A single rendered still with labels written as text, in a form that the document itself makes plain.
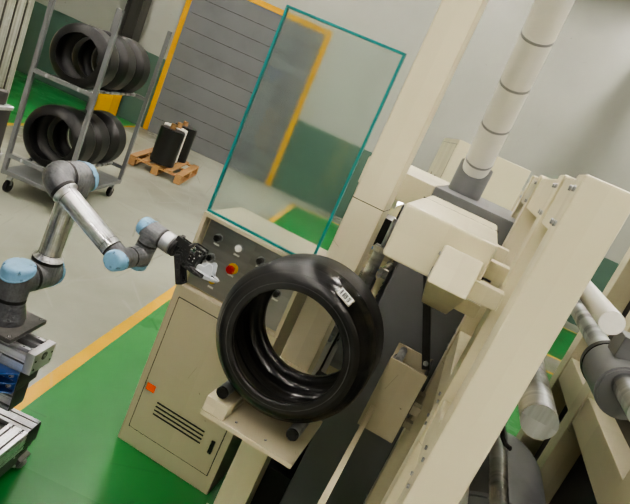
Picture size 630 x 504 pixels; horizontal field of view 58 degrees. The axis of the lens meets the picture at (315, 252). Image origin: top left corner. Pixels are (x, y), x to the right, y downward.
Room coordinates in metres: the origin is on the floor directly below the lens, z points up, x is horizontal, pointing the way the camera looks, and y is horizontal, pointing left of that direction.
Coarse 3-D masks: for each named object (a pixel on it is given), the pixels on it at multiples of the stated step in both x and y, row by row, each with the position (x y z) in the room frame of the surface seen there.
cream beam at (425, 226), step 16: (416, 208) 1.43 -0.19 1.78; (432, 208) 1.55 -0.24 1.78; (448, 208) 1.77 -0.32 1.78; (400, 224) 1.43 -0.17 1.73; (416, 224) 1.42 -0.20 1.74; (432, 224) 1.41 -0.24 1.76; (448, 224) 1.41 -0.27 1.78; (464, 224) 1.51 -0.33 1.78; (480, 224) 1.71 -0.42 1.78; (400, 240) 1.43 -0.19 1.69; (416, 240) 1.42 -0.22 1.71; (432, 240) 1.41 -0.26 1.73; (448, 240) 1.40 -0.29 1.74; (464, 240) 1.39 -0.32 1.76; (480, 240) 1.39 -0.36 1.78; (496, 240) 1.48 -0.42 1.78; (400, 256) 1.42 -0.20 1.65; (416, 256) 1.41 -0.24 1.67; (432, 256) 1.41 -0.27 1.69; (480, 256) 1.38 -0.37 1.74; (480, 272) 1.38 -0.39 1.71
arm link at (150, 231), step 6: (138, 222) 1.94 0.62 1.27; (144, 222) 1.94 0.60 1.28; (150, 222) 1.95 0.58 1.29; (156, 222) 1.96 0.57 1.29; (138, 228) 1.94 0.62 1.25; (144, 228) 1.93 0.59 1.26; (150, 228) 1.93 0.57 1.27; (156, 228) 1.94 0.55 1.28; (162, 228) 1.95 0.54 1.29; (138, 234) 1.95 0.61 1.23; (144, 234) 1.93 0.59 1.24; (150, 234) 1.92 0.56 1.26; (156, 234) 1.92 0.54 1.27; (162, 234) 1.92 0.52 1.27; (144, 240) 1.93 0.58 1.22; (150, 240) 1.93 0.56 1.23; (156, 240) 1.92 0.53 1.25; (150, 246) 1.93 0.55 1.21; (156, 246) 1.94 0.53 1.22
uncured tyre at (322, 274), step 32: (288, 256) 1.89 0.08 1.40; (320, 256) 1.92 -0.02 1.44; (256, 288) 1.74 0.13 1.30; (288, 288) 1.72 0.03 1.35; (320, 288) 1.70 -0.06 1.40; (352, 288) 1.76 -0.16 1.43; (224, 320) 1.76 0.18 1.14; (256, 320) 2.01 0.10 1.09; (352, 320) 1.68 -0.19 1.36; (224, 352) 1.75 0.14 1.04; (256, 352) 1.99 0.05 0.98; (352, 352) 1.66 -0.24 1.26; (256, 384) 1.87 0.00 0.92; (288, 384) 1.95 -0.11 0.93; (320, 384) 1.94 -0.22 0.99; (352, 384) 1.66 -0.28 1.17; (288, 416) 1.69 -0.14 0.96; (320, 416) 1.68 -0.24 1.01
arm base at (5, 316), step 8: (0, 304) 1.85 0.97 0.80; (8, 304) 1.86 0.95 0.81; (16, 304) 1.88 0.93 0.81; (24, 304) 1.92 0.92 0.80; (0, 312) 1.85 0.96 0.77; (8, 312) 1.86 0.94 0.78; (16, 312) 1.88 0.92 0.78; (24, 312) 1.92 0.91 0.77; (0, 320) 1.84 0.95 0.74; (8, 320) 1.87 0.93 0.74; (16, 320) 1.88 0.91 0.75; (24, 320) 1.92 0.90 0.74
